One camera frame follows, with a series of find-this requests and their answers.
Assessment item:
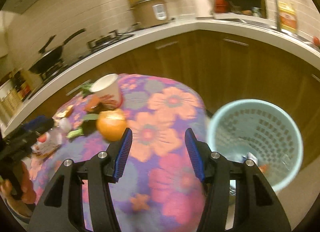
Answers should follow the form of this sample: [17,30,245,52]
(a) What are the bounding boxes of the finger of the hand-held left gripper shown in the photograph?
[22,116,55,135]

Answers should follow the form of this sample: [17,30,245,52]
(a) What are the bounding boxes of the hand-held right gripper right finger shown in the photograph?
[184,128,292,232]

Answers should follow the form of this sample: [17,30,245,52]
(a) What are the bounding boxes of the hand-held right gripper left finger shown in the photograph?
[27,127,133,232]

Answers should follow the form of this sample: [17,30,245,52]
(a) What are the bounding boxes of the white red snack packet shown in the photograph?
[31,130,63,158]

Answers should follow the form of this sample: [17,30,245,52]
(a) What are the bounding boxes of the white tissue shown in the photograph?
[59,117,73,132]

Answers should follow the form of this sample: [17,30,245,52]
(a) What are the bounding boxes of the brown bread piece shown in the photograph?
[53,105,74,120]

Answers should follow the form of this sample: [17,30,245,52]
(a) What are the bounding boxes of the orange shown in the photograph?
[96,108,128,142]

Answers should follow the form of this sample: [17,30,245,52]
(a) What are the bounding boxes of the green vegetable stem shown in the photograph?
[66,129,84,139]

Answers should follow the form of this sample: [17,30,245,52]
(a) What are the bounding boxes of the dark dried scrap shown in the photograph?
[99,99,118,111]

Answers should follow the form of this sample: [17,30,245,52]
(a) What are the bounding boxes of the green vegetable leaves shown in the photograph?
[66,80,94,96]

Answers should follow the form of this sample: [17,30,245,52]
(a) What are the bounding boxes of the orange peel piece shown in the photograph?
[85,95,101,112]

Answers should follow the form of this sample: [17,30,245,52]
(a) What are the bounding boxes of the white paper cup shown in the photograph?
[89,73,124,107]

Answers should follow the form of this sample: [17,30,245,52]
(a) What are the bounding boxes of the light blue plastic basket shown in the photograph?
[207,99,304,194]

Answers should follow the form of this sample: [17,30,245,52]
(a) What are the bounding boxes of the person's left hand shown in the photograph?
[0,162,38,218]

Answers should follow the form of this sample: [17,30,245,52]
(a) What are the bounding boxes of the floral purple cloth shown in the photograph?
[25,73,213,232]

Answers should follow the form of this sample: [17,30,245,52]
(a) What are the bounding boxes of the row of seasoning bottles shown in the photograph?
[0,69,33,117]

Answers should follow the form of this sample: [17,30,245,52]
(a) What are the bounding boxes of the black frying pan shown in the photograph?
[29,29,87,75]

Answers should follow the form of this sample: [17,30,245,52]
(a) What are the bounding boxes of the wooden kitchen cabinet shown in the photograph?
[37,30,320,172]

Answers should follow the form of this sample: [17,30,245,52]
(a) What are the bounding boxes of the black gas stove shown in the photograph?
[29,30,135,92]

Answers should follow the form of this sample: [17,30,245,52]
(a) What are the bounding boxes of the white countertop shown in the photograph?
[4,18,320,135]

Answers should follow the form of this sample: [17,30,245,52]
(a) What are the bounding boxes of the steel sink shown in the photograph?
[215,13,320,50]

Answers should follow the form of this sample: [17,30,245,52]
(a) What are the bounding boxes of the beige rice cooker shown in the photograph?
[131,0,171,28]

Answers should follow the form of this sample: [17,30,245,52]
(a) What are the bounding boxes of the white electric kettle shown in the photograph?
[192,0,216,19]

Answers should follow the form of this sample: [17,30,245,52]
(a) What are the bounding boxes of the red bowl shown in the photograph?
[214,0,229,13]

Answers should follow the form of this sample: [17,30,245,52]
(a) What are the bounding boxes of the yellow detergent bottle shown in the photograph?
[278,2,299,33]

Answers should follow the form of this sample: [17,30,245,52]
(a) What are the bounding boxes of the metal faucet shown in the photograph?
[248,0,282,32]

